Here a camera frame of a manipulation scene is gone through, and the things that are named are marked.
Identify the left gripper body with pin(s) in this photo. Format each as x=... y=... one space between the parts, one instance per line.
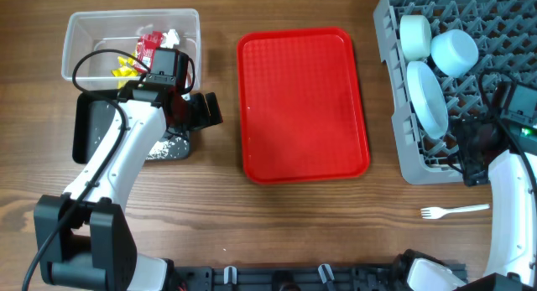
x=195 y=115

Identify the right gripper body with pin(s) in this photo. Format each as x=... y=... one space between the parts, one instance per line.
x=471 y=158

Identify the white rice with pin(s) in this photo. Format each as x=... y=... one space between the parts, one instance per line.
x=175 y=148

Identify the light blue plate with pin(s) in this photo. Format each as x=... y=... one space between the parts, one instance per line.
x=427 y=99

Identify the white napkin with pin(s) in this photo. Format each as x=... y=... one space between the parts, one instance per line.
x=170 y=39

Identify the yellow snack wrapper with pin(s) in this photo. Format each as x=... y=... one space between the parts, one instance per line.
x=128 y=67

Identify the red snack wrapper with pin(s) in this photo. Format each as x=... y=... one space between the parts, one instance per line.
x=145 y=49

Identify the light blue bowl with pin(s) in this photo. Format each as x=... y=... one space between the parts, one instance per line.
x=454 y=52

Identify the white plastic fork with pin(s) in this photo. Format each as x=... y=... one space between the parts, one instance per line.
x=435 y=212

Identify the green bowl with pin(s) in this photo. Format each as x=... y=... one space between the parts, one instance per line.
x=415 y=37

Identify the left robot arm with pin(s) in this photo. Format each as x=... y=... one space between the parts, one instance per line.
x=82 y=235

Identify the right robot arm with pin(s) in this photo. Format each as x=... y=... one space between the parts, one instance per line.
x=511 y=172

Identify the grey dishwasher rack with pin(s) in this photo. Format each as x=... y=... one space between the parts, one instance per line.
x=505 y=34

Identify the red serving tray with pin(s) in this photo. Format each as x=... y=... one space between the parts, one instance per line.
x=301 y=111

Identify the black plastic tray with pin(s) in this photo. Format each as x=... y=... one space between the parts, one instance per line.
x=93 y=119

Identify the clear plastic bin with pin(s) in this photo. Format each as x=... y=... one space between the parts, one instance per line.
x=121 y=29

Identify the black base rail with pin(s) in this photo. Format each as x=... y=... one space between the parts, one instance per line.
x=376 y=277

